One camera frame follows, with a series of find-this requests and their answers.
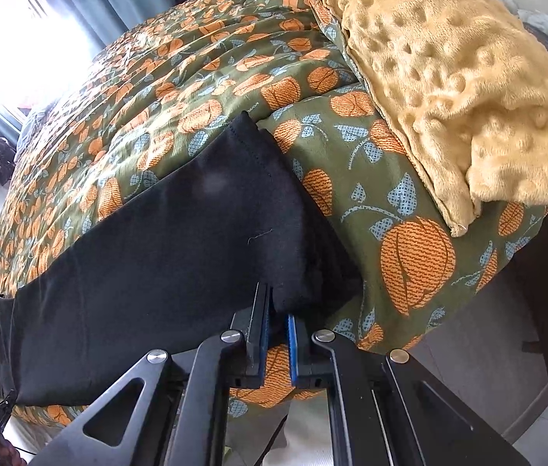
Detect blue striped pillow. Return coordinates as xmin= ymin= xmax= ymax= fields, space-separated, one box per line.
xmin=16 ymin=102 xmax=61 ymax=149

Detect orange floral green duvet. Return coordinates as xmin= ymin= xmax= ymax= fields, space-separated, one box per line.
xmin=0 ymin=0 xmax=548 ymax=428

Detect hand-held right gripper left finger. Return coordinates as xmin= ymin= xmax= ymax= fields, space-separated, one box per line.
xmin=26 ymin=282 xmax=275 ymax=466

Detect person's right leg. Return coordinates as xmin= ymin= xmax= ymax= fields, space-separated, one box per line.
xmin=225 ymin=398 xmax=335 ymax=466

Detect black pants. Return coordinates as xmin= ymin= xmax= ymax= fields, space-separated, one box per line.
xmin=0 ymin=111 xmax=365 ymax=406

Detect yellow dotted plush blanket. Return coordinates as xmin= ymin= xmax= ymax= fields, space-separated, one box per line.
xmin=309 ymin=0 xmax=548 ymax=238

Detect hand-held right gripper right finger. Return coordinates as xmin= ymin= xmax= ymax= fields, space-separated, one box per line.
xmin=286 ymin=313 xmax=531 ymax=466

